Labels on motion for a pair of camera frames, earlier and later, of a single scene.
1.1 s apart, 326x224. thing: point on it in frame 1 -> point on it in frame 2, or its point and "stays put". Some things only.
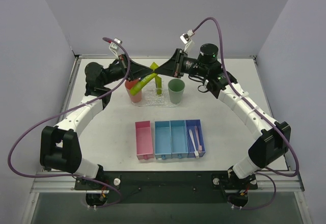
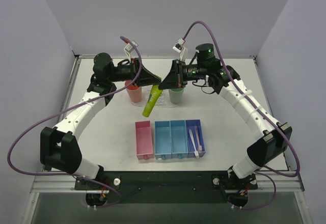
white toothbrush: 195,151 stays put
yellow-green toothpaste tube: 136,88 -> 153,99
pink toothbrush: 199,148 stays put
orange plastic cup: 136,98 stays put
